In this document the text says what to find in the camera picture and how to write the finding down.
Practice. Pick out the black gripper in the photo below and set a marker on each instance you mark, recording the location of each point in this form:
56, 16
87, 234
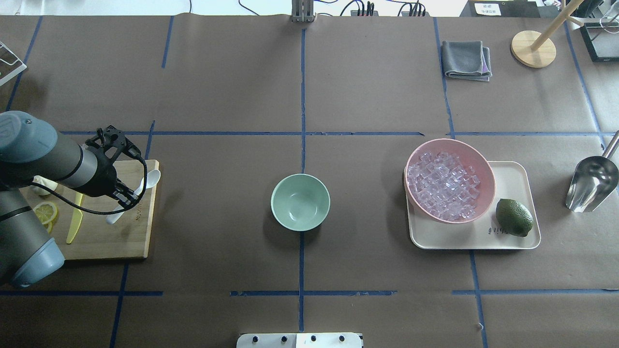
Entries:
105, 176

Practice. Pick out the white plastic spoon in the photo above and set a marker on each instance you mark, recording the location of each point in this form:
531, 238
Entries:
152, 178

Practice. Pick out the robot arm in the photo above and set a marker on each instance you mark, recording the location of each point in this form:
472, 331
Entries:
31, 147

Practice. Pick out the green bowl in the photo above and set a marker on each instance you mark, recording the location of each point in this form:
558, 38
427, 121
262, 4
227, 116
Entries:
300, 202

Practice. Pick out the pile of ice cubes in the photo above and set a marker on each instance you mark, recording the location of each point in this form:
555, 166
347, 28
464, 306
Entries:
443, 186

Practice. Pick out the pink bowl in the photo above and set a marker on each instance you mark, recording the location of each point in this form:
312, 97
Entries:
469, 157

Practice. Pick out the metal ice scoop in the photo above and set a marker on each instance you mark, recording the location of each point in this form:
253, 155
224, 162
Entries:
594, 179

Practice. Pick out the yellow plastic knife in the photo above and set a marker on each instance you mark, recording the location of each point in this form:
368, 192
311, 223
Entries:
76, 219

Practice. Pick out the bamboo cutting board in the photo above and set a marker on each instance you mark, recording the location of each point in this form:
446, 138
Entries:
127, 238

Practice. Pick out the lower lemon slice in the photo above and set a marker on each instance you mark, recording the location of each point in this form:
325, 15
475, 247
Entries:
49, 227

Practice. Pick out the lemon slice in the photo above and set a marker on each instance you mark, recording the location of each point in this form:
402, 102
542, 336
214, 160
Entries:
49, 227
46, 212

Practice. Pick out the upper lemon slice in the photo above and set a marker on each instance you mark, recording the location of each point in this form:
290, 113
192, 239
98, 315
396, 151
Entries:
46, 212

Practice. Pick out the white steamed bun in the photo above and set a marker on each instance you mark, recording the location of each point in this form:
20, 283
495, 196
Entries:
42, 186

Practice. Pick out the grey folded cloth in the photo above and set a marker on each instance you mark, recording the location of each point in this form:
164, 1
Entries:
468, 60

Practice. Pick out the green lime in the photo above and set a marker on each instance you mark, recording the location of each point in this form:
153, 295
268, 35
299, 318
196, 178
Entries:
514, 217

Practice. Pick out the cream plastic tray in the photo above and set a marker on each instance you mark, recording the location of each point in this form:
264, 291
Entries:
485, 232

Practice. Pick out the wooden stand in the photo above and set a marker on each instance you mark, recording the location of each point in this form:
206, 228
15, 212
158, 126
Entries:
535, 49

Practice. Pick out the black framed tray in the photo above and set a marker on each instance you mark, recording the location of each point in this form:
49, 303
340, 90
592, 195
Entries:
602, 46

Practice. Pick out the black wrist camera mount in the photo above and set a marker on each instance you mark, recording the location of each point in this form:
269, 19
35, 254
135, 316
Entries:
111, 143

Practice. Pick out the white wire rack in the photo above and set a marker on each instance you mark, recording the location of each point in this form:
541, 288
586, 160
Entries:
10, 64

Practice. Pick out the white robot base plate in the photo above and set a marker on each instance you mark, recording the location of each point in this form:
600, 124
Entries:
301, 340

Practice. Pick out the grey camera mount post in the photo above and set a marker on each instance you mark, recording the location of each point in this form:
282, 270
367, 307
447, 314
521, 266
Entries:
302, 11

